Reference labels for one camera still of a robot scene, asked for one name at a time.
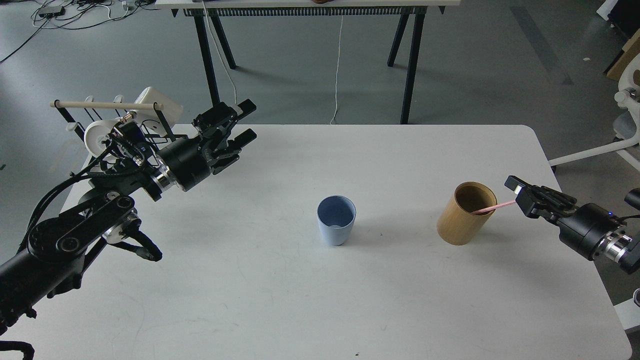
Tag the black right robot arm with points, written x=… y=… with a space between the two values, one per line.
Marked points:
x=619 y=247

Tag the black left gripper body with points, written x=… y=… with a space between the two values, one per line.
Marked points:
x=186 y=162

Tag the white round mug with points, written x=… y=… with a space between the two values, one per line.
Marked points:
x=96 y=134

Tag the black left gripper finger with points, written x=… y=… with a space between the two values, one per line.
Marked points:
x=217 y=123
x=222 y=152

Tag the black wire mug rack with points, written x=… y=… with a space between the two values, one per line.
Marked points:
x=150 y=130

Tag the pink chopstick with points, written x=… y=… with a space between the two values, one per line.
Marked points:
x=489 y=209

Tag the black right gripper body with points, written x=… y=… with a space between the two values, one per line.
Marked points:
x=581 y=228

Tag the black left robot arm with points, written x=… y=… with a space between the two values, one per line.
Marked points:
x=93 y=208

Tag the white office chair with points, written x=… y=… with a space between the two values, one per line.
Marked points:
x=625 y=126

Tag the cardboard box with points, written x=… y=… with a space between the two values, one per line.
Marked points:
x=628 y=52

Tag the bamboo cylinder holder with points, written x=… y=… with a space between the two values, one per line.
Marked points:
x=458 y=225

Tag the blue plastic cup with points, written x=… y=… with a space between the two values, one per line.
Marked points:
x=336 y=216

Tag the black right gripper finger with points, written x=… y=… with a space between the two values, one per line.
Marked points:
x=514 y=184
x=545 y=203

